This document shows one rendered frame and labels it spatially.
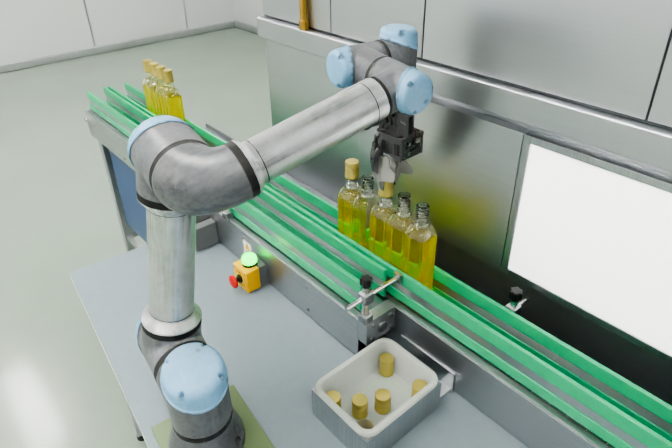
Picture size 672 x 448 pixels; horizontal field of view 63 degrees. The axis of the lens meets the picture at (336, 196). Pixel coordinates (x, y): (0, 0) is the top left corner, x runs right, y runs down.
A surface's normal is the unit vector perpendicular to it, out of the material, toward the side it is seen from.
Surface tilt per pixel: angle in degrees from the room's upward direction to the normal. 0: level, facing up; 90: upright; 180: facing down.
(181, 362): 10
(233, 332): 0
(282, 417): 0
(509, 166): 90
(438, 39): 90
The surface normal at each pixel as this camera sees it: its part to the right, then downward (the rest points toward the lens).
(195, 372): 0.08, -0.77
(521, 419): -0.76, 0.34
